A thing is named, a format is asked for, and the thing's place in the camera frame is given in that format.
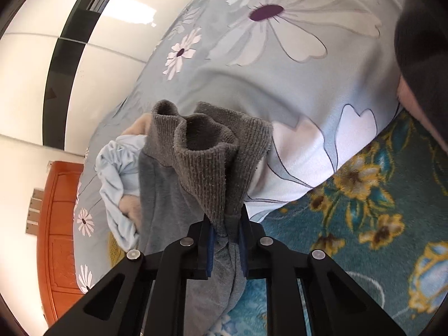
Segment grey fleece sweatpants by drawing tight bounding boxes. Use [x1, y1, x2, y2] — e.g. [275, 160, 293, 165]
[138, 100, 273, 335]

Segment person's right hand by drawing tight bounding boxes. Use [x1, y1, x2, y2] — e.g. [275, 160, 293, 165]
[396, 76, 447, 153]

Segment olive green garment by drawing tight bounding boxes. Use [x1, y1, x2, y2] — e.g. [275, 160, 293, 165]
[108, 232, 126, 268]

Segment beige pink garment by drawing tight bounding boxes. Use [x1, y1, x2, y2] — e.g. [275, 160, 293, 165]
[118, 113, 152, 232]

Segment light blue shirt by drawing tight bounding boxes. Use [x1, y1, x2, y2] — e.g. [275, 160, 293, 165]
[95, 134, 146, 252]

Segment teal floral blanket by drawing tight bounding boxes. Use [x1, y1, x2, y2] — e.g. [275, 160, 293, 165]
[206, 109, 448, 336]

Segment orange wooden headboard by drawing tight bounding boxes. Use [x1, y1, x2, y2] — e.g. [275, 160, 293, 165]
[36, 161, 83, 326]

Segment grey floral duvet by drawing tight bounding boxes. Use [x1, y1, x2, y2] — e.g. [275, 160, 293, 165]
[74, 0, 404, 292]

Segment black sleeve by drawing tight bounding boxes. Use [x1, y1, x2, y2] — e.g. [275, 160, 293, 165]
[394, 0, 447, 132]

